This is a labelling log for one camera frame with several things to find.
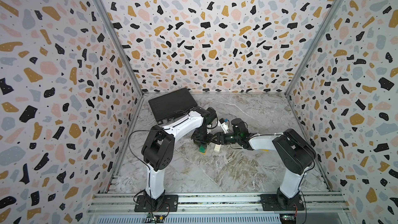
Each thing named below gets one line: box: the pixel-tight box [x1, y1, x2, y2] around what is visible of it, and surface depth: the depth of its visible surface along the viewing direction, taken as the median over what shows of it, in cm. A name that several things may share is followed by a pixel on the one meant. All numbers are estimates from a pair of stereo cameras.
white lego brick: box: [213, 144, 222, 153], surface depth 93 cm
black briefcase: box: [148, 87, 198, 125], surface depth 112 cm
